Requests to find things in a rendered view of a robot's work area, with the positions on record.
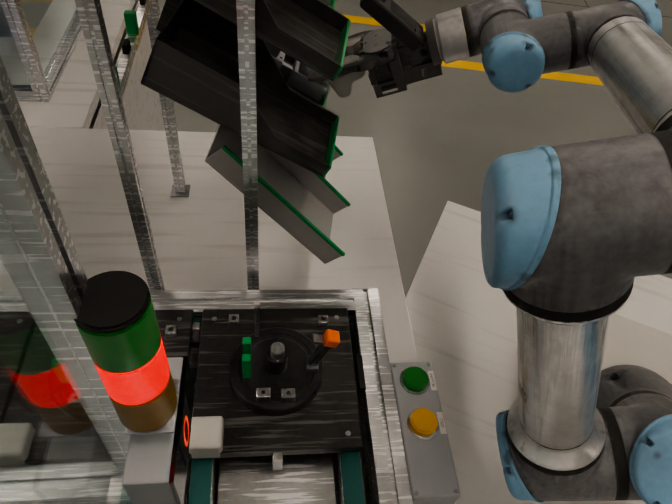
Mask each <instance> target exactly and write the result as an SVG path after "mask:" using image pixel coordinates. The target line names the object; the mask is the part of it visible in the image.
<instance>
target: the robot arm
mask: <svg viewBox="0 0 672 504"><path fill-rule="evenodd" d="M360 7H361V8H362V9H363V10H364V11H365V12H366V13H368V14H369V15H370V16H371V17H372V18H374V19H375V20H376V21H377V22H378V23H380V24H381V25H382V26H383V27H384V28H380V29H376V30H369V31H363V32H360V33H356V34H354V35H351V36H349V37H348V40H347V46H346V52H345V58H344V64H343V68H342V70H341V71H340V73H339V74H338V76H337V77H336V79H335V80H334V81H332V80H330V79H328V78H326V77H325V76H323V75H321V74H320V73H318V72H316V71H313V72H312V73H311V74H310V75H309V76H308V81H309V82H317V81H324V80H326V81H327V82H328V83H329V84H330V86H331V87H332V88H333V89H334V91H335V92H336V93H337V95H338V96H340V97H343V98H344V97H347V96H349V95H350V94H351V89H352V83H353V82H354V81H356V80H358V79H360V78H362V77H363V76H364V75H365V71H367V70H368V71H369V72H368V76H369V79H370V82H371V85H372V86H373V88H374V91H375V94H376V97H377V98H380V97H384V96H387V95H391V94H395V93H398V92H402V91H406V90H407V85H408V84H411V83H414V82H418V81H422V80H425V79H429V78H433V77H436V76H440V75H443V74H442V69H441V66H442V65H441V64H442V61H443V60H444V63H446V64H447V63H451V62H454V61H458V60H462V59H465V58H469V57H472V56H476V55H479V54H482V64H483V67H484V70H485V71H486V73H487V75H488V78H489V80H490V82H491V83H492V84H493V85H494V86H495V87H496V88H497V89H499V90H501V91H504V92H509V93H515V92H520V91H524V90H526V89H527V88H528V87H530V86H531V85H534V84H535V83H536V82H537V81H538V80H539V78H540V77H541V75H542V74H546V73H552V72H558V71H563V70H569V69H575V68H581V67H587V66H591V67H592V69H593V70H594V72H595V73H596V75H597V76H598V78H599V79H600V80H601V82H602V83H603V85H604V86H605V88H606V89H607V91H608V92H609V94H610V95H611V97H612V98H613V100H614V101H615V102H616V104H617V105H618V107H619V108H620V110H621V111H622V113H623V114H624V116H625V117H626V119H627V120H628V122H629V123H630V124H631V126H632V127H633V129H634V130H635V132H636V133H637V134H635V135H628V136H621V137H614V138H607V139H600V140H593V141H586V142H579V143H572V144H565V145H558V146H551V147H550V146H548V145H540V146H536V147H534V148H532V149H530V150H527V151H521V152H516V153H511V154H506V155H503V156H500V157H499V158H497V159H496V160H495V161H494V162H493V163H492V164H491V165H490V166H489V168H488V170H487V172H486V175H485V179H484V184H483V190H482V201H481V252H482V263H483V270H484V275H485V278H486V281H487V283H488V284H489V285H490V286H491V287H493V288H500V289H502V290H503V293H504V294H505V296H506V298H507V299H508V300H509V301H510V302H511V303H512V304H513V305H514V306H515V307H516V314H517V352H518V389H519V397H518V398H517V399H516V400H515V401H514V402H513V404H512V405H511V407H510V409H509V410H506V411H505V412H500V413H498V414H497V416H496V433H497V441H498V447H499V453H500V459H501V463H502V466H503V473H504V477H505V481H506V484H507V487H508V490H509V492H510V493H511V495H512V496H513V497H514V498H516V499H518V500H522V501H534V502H536V503H543V502H544V501H625V500H643V501H644V502H645V503H646V504H672V384H671V383H669V382H668V381H667V380H666V379H665V378H663V377H662V376H660V375H659V374H657V373H656V372H654V371H652V370H650V369H647V368H645V367H641V366H637V365H616V366H612V367H609V368H606V369H604V370H602V363H603V356H604V349H605V342H606V335H607V329H608V322H609V316H610V315H612V314H613V313H615V312H616V311H618V310H619V309H620V308H621V307H622V306H623V305H624V304H625V303H626V301H627V300H628V298H629V296H630V295H631V292H632V288H633V283H634V278H635V277H639V276H649V275H661V274H669V273H672V47H671V46H670V45H669V44H668V43H667V42H666V41H664V40H663V39H662V38H661V33H662V16H661V11H660V10H659V6H658V3H657V2H656V1H655V0H619V1H617V2H613V3H608V4H603V5H598V6H593V7H588V8H583V9H578V10H573V11H568V12H562V13H557V14H552V15H547V16H543V12H542V6H541V1H540V0H482V1H479V2H475V3H472V4H469V5H466V6H463V7H461V8H460V7H459V8H456V9H453V10H450V11H446V12H443V13H440V14H436V16H435V19H433V17H431V18H428V19H425V20H424V21H425V29H426V32H423V26H421V25H420V24H419V23H418V22H417V21H416V20H415V19H413V18H412V17H411V16H410V15H409V14H408V13H407V12H406V11H404V10H403V9H402V8H401V7H400V6H399V5H398V4H396V3H395V2H394V1H393V0H360ZM461 11H462V14H461ZM462 17H463V19H462ZM463 22H464V24H463ZM464 27H465V30H464ZM465 32H466V35H465ZM466 38H467V40H466ZM467 43H468V46H467ZM468 48H469V51H468ZM469 54H470V56H469ZM395 88H398V90H395V91H391V92H388V93H384V94H383V93H382V92H384V91H388V90H391V89H395ZM601 370H602V371H601Z"/></svg>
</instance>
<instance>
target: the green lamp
mask: <svg viewBox="0 0 672 504"><path fill-rule="evenodd" d="M76 326H77V328H78V330H79V332H80V334H81V336H82V339H83V341H84V343H85V345H86V347H87V349H88V352H89V354H90V356H91V358H92V360H93V362H94V363H95V365H97V366H98V367H99V368H101V369H103V370H105V371H108V372H112V373H125V372H130V371H133V370H136V369H138V368H140V367H142V366H144V365H145V364H147V363H148V362H149V361H150V360H151V359H152V358H153V357H154V356H155V354H156V353H157V351H158V349H159V347H160V343H161V334H160V329H159V326H158V322H157V318H156V314H155V310H154V306H153V303H152V299H151V295H150V303H149V306H148V309H147V310H146V312H145V314H144V315H143V316H142V317H141V318H140V319H139V320H138V321H137V322H136V323H134V324H133V325H131V326H129V327H128V328H125V329H123V330H120V331H117V332H113V333H94V332H90V331H87V330H85V329H83V328H81V327H80V326H79V325H77V324H76Z"/></svg>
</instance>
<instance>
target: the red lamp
mask: <svg viewBox="0 0 672 504"><path fill-rule="evenodd" d="M94 365H95V363H94ZM95 367H96V369H97V371H98V373H99V376H100V378H101V380H102V382H103V384H104V386H105V389H106V391H107V393H108V395H109V396H110V397H111V398H112V399H113V400H114V401H116V402H118V403H120V404H124V405H139V404H143V403H146V402H148V401H150V400H152V399H154V398H155V397H156V396H158V395H159V394H160V393H161V392H162V391H163V389H164V388H165V387H166V385H167V383H168V380H169V376H170V368H169V364H168V360H167V356H166V352H165V349H164V345H163V341H162V337H161V343H160V347H159V349H158V351H157V353H156V354H155V356H154V357H153V358H152V359H151V360H150V361H149V362H148V363H147V364H145V365H144V366H142V367H140V368H138V369H136V370H133V371H130V372H125V373H112V372H108V371H105V370H103V369H101V368H99V367H98V366H97V365H95Z"/></svg>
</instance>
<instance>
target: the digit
mask: <svg viewBox="0 0 672 504"><path fill-rule="evenodd" d="M191 421H192V420H191V416H190V411H189V407H188V403H187V399H186V394H185V398H184V407H183V416H182V425H181V434H180V446H181V449H182V453H183V456H184V459H185V463H186V466H187V461H188V451H189V441H190V431H191Z"/></svg>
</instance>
